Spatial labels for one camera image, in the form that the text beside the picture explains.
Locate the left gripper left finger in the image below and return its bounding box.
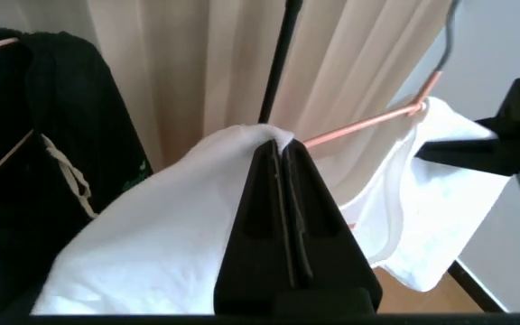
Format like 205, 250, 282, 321
213, 139, 297, 316

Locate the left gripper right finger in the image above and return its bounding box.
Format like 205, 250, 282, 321
282, 138, 384, 315

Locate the white garment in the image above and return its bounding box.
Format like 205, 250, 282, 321
31, 97, 512, 316

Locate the black garment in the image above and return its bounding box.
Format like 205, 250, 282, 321
0, 27, 153, 324

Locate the black clothes rack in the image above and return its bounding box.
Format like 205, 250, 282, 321
258, 0, 304, 125

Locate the beige curtain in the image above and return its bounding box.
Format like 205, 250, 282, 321
0, 0, 453, 172

